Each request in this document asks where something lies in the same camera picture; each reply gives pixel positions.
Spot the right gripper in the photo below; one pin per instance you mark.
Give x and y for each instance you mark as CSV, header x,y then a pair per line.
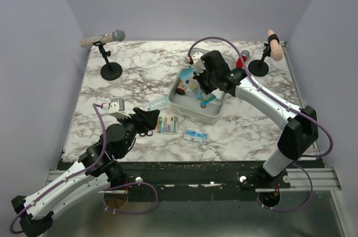
x,y
198,78

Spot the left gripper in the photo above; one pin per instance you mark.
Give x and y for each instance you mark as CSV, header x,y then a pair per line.
x,y
145,119

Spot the cotton swab bag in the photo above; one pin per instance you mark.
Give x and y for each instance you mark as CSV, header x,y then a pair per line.
x,y
187,76

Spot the amber medicine bottle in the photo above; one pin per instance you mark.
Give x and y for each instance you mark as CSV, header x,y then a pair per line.
x,y
181,88

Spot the grey medicine kit case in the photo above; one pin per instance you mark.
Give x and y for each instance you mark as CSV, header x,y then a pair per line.
x,y
188,106

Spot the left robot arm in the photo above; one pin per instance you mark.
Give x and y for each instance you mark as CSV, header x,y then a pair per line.
x,y
96,169

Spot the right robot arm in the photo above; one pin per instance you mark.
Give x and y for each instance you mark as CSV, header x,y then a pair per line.
x,y
298,127

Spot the red toy microphone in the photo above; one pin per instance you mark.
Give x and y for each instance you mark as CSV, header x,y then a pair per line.
x,y
245,55

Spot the right black mic stand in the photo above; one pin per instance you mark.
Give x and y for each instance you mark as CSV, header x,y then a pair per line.
x,y
260,68

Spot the black mic stand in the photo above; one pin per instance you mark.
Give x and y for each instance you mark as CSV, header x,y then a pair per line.
x,y
111,70
260,68

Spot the blue white wipes packet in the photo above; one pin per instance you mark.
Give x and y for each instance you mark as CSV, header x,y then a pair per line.
x,y
195,136

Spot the left black mic stand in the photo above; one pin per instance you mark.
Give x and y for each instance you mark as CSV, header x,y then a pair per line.
x,y
111,70

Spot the beige wooden microphone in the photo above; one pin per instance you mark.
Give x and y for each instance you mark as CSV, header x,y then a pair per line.
x,y
276,49

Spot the glitter microphone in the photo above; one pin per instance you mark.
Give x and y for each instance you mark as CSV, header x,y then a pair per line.
x,y
116,36

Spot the black handled scissors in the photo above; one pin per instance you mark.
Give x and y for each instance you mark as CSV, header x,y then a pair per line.
x,y
145,133

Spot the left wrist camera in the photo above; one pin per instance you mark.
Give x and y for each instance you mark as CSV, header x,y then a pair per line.
x,y
116,105

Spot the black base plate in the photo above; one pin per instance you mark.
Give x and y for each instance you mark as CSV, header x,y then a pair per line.
x,y
195,181

